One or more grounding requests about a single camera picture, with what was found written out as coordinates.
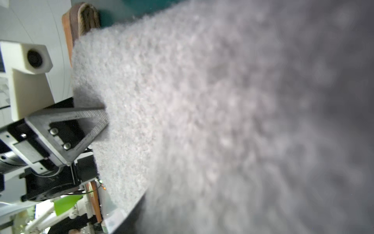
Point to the grey fuzzy scarf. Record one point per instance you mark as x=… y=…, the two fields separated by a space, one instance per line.
x=237 y=117

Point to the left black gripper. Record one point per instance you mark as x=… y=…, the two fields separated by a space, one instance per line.
x=51 y=149

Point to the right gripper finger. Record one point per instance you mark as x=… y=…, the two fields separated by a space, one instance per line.
x=128 y=219

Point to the brown plaid scarf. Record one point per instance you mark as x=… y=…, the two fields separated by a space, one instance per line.
x=78 y=21

